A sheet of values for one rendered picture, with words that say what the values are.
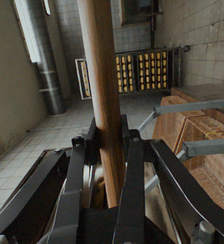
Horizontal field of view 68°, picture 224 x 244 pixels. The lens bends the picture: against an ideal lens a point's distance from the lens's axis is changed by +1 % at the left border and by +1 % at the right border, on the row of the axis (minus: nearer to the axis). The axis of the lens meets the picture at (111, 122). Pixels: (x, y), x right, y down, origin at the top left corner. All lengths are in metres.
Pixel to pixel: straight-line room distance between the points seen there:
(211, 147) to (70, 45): 4.91
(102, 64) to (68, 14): 5.21
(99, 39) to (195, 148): 0.57
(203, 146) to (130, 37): 4.69
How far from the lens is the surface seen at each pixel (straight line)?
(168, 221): 1.16
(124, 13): 4.43
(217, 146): 0.70
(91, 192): 1.15
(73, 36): 5.28
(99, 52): 0.17
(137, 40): 5.20
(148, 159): 0.16
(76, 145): 0.16
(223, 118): 1.16
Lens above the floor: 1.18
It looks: 3 degrees up
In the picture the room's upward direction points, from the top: 96 degrees counter-clockwise
